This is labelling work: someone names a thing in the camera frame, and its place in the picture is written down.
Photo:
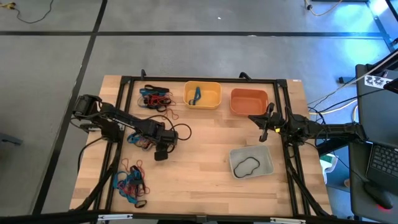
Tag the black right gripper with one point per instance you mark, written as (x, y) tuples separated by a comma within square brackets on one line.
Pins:
[(280, 122)]

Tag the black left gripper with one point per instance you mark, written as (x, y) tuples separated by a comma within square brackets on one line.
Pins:
[(163, 140)]

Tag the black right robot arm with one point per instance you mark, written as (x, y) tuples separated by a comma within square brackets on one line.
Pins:
[(335, 129)]

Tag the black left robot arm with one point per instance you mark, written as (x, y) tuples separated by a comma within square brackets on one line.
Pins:
[(124, 119)]

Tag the thin red rubber band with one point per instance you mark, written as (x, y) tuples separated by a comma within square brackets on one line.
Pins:
[(143, 169), (122, 163), (177, 116)]

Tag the thin blue rubber band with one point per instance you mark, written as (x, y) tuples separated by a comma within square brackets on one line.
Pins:
[(139, 102)]

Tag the orange plastic basket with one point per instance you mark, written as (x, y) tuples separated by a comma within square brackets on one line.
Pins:
[(248, 104)]

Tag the white plastic basket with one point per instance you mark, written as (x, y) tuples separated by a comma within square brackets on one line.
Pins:
[(264, 155)]

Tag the yellow plastic basket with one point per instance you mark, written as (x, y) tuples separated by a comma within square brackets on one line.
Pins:
[(211, 99)]

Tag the black power adapter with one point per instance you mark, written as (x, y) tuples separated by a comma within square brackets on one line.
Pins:
[(342, 80)]

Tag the dark grey desk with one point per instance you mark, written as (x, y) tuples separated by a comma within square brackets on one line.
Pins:
[(373, 118)]

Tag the white marker sticker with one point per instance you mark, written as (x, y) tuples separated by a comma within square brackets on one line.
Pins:
[(377, 81)]

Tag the black laptop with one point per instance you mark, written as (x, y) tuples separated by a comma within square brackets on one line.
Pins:
[(385, 161)]

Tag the black crossbar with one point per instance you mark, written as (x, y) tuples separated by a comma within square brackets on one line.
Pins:
[(46, 217)]

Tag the black computer mouse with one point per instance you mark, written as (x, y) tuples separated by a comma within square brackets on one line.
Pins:
[(377, 194)]

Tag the black floor stand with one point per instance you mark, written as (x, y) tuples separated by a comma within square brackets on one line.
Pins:
[(381, 28)]

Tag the grey floor object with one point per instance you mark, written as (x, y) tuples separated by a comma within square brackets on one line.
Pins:
[(11, 139)]

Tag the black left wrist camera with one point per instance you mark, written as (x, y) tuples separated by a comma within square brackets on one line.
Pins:
[(174, 138)]

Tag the silver metal bracket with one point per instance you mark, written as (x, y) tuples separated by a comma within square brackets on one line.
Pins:
[(287, 221), (115, 217)]

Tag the black aluminium table frame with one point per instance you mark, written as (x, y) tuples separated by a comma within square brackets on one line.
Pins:
[(202, 79)]

